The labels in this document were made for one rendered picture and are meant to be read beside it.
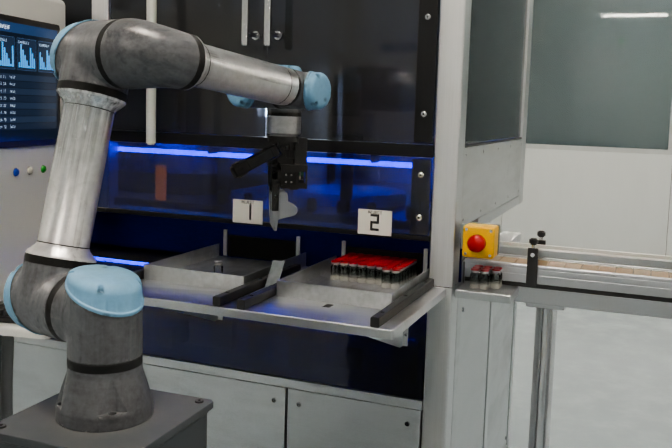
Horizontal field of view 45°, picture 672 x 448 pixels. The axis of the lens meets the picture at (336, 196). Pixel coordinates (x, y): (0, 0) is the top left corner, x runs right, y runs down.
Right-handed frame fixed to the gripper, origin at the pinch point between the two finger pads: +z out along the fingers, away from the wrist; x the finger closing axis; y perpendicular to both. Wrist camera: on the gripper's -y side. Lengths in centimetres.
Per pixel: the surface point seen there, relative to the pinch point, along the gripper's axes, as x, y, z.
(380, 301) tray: -20.5, 20.7, 12.7
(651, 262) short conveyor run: -14, 85, 6
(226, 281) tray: -1.8, -10.0, 12.4
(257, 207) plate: 23.4, -1.6, -1.0
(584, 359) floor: 210, 188, 102
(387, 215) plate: 5.5, 27.7, -1.7
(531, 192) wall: 414, 241, 34
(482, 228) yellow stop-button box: -6.7, 46.9, -0.6
